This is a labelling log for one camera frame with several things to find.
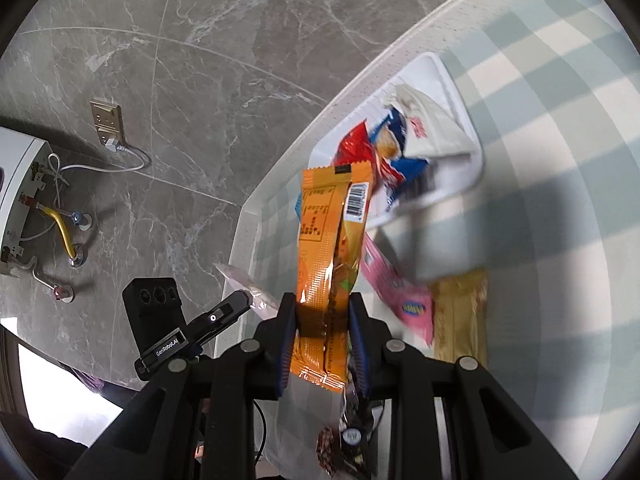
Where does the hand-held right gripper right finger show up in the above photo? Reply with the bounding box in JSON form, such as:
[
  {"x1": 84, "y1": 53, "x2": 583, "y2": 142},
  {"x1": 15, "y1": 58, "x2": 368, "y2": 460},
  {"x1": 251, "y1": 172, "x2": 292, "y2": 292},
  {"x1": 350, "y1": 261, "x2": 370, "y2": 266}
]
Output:
[{"x1": 347, "y1": 292, "x2": 581, "y2": 480}]

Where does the yellow gas hose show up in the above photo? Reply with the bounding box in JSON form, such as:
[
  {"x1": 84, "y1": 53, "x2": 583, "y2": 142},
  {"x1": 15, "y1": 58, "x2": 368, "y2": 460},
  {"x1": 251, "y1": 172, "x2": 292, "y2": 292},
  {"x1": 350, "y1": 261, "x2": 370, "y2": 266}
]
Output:
[{"x1": 42, "y1": 205, "x2": 83, "y2": 261}]

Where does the gold wall socket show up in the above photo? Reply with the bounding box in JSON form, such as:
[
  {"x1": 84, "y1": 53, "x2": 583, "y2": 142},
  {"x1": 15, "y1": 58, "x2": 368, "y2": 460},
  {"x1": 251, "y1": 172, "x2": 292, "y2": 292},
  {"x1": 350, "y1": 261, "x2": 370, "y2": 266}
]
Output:
[{"x1": 90, "y1": 101, "x2": 123, "y2": 146}]

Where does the white plastic tray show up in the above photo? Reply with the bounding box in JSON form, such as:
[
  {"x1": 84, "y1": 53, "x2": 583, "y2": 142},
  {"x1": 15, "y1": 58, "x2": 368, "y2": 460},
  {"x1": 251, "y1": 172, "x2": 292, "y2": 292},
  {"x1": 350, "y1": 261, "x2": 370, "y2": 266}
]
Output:
[{"x1": 307, "y1": 52, "x2": 485, "y2": 228}]

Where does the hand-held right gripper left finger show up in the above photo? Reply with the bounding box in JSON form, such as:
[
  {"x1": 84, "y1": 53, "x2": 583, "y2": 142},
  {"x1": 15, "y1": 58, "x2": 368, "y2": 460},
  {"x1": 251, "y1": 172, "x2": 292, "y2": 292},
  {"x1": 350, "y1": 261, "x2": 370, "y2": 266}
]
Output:
[{"x1": 65, "y1": 292, "x2": 301, "y2": 480}]

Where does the white power cable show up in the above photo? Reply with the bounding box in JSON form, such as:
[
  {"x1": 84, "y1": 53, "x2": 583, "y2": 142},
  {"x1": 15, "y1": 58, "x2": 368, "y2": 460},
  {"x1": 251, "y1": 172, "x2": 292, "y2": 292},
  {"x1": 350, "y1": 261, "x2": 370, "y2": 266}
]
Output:
[{"x1": 47, "y1": 137, "x2": 152, "y2": 186}]

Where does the blue cake roll packet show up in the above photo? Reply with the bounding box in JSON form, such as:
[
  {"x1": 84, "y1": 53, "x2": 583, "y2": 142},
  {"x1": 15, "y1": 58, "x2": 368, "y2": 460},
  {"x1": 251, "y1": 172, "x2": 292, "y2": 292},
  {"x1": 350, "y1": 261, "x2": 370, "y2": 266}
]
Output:
[{"x1": 367, "y1": 107, "x2": 437, "y2": 213}]

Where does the black cable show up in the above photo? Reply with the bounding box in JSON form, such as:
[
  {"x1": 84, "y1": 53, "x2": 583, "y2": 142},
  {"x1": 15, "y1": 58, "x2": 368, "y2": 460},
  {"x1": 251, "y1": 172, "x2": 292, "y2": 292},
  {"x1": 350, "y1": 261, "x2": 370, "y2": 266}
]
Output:
[{"x1": 250, "y1": 399, "x2": 268, "y2": 463}]

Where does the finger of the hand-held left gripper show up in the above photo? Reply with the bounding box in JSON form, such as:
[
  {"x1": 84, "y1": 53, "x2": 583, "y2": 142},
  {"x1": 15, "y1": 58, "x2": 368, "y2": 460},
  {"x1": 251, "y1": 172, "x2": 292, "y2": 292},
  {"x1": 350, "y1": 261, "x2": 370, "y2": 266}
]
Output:
[{"x1": 186, "y1": 290, "x2": 251, "y2": 347}]

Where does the black snack packet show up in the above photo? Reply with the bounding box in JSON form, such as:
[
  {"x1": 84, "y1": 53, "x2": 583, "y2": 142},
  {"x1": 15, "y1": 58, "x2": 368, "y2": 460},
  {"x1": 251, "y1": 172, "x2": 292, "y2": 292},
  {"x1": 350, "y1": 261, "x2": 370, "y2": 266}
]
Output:
[{"x1": 340, "y1": 385, "x2": 376, "y2": 478}]

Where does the orange snack packet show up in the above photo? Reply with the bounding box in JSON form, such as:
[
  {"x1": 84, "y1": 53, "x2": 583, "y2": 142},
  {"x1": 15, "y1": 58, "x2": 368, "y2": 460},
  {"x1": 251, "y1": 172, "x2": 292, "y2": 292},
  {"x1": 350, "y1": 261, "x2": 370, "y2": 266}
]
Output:
[{"x1": 292, "y1": 160, "x2": 373, "y2": 393}]

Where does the pink snack packet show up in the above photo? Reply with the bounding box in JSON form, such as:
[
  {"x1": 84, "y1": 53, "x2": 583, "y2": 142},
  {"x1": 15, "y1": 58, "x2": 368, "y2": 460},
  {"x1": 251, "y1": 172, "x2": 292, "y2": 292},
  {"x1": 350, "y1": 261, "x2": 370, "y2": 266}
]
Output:
[{"x1": 362, "y1": 232, "x2": 435, "y2": 346}]

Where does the steel hose with red ring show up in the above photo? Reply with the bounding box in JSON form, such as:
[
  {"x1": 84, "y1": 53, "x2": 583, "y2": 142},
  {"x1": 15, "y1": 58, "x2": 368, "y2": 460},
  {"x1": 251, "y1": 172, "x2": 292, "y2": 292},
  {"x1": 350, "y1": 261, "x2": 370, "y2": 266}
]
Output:
[{"x1": 15, "y1": 255, "x2": 73, "y2": 303}]

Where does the gold snack packet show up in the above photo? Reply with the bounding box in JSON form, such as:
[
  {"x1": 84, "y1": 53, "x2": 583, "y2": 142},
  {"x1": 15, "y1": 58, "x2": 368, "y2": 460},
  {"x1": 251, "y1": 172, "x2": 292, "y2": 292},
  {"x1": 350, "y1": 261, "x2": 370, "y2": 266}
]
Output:
[{"x1": 431, "y1": 269, "x2": 488, "y2": 368}]

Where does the red woven pattern snack packet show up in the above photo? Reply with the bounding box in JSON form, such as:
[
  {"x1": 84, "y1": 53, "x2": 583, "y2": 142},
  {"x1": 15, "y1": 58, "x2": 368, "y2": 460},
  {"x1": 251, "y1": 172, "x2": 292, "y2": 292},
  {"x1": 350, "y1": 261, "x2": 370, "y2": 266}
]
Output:
[{"x1": 315, "y1": 425, "x2": 343, "y2": 476}]

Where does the clear pale snack packet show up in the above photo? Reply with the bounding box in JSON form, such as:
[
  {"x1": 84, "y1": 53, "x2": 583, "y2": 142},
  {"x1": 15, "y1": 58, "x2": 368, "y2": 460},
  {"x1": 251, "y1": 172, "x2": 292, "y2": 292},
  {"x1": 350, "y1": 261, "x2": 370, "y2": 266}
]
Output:
[{"x1": 212, "y1": 262, "x2": 281, "y2": 320}]

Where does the long white snack packet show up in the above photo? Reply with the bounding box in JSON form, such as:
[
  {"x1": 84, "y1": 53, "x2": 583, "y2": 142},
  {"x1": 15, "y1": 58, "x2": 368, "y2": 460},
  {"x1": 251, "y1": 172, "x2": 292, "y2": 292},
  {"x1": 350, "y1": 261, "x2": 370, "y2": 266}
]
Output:
[{"x1": 392, "y1": 84, "x2": 476, "y2": 158}]

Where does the steel hose with blue ring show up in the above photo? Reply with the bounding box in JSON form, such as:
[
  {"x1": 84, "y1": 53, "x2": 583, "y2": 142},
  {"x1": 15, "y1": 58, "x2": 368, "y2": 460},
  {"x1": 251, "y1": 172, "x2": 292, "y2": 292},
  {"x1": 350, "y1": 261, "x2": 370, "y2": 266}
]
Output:
[{"x1": 60, "y1": 207, "x2": 93, "y2": 231}]

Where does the white water heater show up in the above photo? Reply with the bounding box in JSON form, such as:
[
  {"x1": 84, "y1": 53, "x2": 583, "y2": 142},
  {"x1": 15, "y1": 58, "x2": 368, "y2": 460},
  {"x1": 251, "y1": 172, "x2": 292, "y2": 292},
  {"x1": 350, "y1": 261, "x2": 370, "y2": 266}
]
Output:
[{"x1": 0, "y1": 127, "x2": 53, "y2": 278}]

